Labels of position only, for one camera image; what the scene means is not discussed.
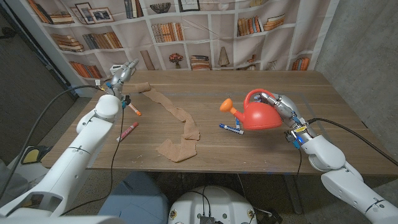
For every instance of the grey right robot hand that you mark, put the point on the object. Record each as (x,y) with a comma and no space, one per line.
(289,113)

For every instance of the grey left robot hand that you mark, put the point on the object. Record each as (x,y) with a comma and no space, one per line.
(121,77)

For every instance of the red watering can orange spout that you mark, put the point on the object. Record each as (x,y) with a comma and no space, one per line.
(261,116)

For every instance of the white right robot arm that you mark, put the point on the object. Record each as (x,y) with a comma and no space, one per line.
(326,155)

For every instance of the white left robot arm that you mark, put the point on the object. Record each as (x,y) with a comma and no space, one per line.
(71,165)

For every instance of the white pen dark blue cap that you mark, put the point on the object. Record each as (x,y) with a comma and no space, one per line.
(231,128)

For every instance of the tan adhesive wrap strip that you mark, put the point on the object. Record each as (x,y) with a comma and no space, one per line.
(178,151)

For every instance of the orange marker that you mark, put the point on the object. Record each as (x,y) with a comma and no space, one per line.
(135,110)

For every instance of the light blue marker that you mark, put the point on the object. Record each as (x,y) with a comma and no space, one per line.
(237,124)

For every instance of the red marker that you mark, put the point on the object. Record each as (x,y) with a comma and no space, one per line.
(128,131)

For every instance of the grey table leg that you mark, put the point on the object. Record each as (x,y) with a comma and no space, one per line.
(293,196)

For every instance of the dark perforated panel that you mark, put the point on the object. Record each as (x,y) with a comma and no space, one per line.
(25,93)

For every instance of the printed bookshelf backdrop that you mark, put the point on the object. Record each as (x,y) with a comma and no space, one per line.
(217,31)

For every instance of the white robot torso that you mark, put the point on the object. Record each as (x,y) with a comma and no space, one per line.
(217,205)

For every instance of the yellow black foot pedal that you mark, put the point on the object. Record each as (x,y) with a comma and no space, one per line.
(32,157)

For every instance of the blue grey base cover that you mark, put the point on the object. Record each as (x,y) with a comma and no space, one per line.
(140,202)

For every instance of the white floor board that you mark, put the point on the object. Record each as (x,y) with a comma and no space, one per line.
(31,169)

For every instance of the person in grey trousers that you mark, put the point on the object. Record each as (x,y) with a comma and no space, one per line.
(12,186)

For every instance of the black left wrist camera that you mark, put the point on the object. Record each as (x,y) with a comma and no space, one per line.
(126,101)

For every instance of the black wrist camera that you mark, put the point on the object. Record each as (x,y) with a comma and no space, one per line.
(292,139)
(126,101)

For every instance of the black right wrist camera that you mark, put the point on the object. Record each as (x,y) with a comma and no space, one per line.
(292,139)

